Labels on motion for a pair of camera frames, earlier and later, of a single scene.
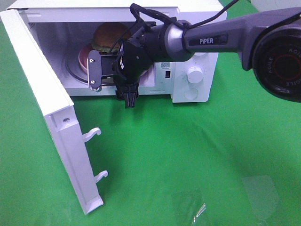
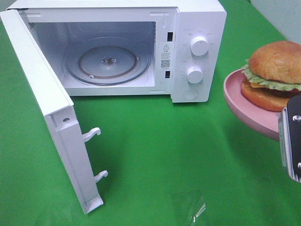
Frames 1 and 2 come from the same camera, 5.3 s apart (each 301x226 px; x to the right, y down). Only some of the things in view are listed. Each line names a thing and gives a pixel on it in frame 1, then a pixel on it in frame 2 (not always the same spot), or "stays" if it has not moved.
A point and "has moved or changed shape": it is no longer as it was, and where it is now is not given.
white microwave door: x=59 y=110 stays
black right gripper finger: x=95 y=70 to x=289 y=130
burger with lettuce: x=108 y=37 has moved or changed shape
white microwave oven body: x=59 y=29 stays
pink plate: x=83 y=58 to x=264 y=122
